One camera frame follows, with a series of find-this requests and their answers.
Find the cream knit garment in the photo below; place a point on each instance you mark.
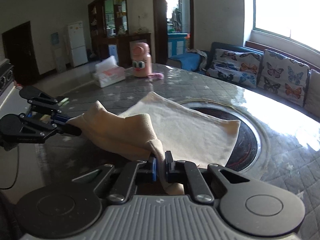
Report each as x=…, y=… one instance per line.
x=155, y=125

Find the dark wooden display cabinet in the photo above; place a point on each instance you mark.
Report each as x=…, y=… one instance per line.
x=109, y=31

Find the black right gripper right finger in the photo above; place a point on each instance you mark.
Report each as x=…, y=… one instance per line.
x=248, y=205

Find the white tissue pack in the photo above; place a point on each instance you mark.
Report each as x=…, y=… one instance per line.
x=107, y=72

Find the round black induction hob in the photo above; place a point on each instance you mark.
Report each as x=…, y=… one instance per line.
x=248, y=144

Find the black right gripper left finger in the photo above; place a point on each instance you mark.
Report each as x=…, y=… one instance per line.
x=66, y=209

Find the white refrigerator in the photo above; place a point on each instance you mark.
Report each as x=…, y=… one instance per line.
x=76, y=44

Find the butterfly print sofa cushion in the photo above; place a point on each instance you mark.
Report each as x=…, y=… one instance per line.
x=236, y=67

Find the blue blanket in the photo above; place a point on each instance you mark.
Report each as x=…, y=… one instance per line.
x=192, y=61

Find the plain beige sofa cushion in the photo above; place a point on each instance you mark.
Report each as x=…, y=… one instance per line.
x=312, y=102

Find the pink cartoon face bottle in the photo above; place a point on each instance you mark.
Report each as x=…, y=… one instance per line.
x=141, y=60

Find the water dispenser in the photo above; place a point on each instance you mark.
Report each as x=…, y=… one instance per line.
x=57, y=52

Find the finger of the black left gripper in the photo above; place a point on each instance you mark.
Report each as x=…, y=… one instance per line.
x=16, y=129
x=42, y=103

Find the dark blue sofa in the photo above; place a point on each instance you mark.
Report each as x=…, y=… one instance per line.
x=218, y=45

